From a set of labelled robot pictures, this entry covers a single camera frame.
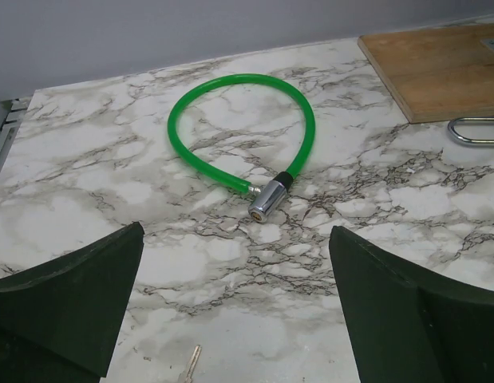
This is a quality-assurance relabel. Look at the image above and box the silver key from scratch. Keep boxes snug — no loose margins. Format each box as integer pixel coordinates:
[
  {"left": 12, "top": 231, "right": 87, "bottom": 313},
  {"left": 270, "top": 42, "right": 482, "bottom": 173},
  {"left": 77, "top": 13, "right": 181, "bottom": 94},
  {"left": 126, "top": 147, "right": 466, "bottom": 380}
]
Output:
[{"left": 180, "top": 345, "right": 202, "bottom": 383}]

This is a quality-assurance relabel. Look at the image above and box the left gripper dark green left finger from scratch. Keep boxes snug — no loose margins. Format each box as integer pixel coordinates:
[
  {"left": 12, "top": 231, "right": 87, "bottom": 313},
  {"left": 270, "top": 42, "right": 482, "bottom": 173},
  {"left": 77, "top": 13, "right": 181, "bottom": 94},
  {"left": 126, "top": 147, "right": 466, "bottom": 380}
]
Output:
[{"left": 0, "top": 222, "right": 144, "bottom": 382}]

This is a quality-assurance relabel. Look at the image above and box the aluminium side rail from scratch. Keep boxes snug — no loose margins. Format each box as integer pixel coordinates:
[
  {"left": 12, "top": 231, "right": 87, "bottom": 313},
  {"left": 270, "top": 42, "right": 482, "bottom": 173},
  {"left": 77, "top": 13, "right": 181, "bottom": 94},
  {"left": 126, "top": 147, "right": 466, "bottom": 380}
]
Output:
[{"left": 0, "top": 96, "right": 32, "bottom": 173}]

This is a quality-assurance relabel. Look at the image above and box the brass padlock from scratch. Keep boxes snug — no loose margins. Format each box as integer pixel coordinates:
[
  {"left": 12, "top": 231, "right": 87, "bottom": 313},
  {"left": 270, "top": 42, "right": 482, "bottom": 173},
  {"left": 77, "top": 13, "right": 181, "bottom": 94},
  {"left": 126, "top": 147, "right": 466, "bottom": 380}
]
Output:
[{"left": 447, "top": 117, "right": 494, "bottom": 148}]

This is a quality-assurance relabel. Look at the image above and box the green cable lock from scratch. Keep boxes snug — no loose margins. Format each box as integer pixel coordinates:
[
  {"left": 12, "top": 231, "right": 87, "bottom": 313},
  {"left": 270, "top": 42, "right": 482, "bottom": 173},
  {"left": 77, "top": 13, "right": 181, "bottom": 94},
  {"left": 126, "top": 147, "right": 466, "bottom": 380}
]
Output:
[{"left": 167, "top": 73, "right": 316, "bottom": 223}]

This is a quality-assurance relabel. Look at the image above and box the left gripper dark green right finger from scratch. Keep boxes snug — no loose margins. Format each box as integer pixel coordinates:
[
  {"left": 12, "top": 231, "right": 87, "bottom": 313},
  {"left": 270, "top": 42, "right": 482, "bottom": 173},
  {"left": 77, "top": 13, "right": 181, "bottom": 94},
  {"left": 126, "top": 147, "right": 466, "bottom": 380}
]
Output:
[{"left": 329, "top": 226, "right": 494, "bottom": 382}]

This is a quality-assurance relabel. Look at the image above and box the wooden board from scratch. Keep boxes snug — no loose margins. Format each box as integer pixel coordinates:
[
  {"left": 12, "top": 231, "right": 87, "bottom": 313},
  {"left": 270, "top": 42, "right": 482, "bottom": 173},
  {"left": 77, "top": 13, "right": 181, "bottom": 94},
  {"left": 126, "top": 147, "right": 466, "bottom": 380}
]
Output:
[{"left": 358, "top": 23, "right": 494, "bottom": 124}]

